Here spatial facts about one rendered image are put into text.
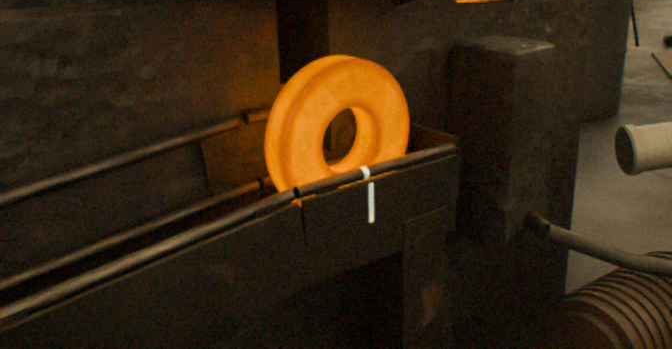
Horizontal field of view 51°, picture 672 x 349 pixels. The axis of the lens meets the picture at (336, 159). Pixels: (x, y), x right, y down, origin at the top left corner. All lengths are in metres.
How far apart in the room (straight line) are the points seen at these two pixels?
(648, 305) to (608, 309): 0.05
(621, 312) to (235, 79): 0.48
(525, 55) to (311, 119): 0.26
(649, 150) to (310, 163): 0.42
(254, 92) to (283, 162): 0.09
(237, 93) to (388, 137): 0.15
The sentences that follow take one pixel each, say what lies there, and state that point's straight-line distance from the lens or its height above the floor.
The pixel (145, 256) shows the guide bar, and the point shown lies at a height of 0.70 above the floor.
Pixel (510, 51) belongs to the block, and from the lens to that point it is 0.77.
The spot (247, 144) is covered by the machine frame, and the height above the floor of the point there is 0.73.
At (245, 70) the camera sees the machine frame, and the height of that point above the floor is 0.80.
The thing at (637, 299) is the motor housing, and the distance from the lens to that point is 0.85.
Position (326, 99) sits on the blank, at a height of 0.78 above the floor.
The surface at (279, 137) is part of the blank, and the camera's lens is 0.62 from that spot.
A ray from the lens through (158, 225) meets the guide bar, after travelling 0.63.
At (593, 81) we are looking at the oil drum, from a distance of 3.39.
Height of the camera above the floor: 0.94
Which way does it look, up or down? 19 degrees down
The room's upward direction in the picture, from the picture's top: 1 degrees counter-clockwise
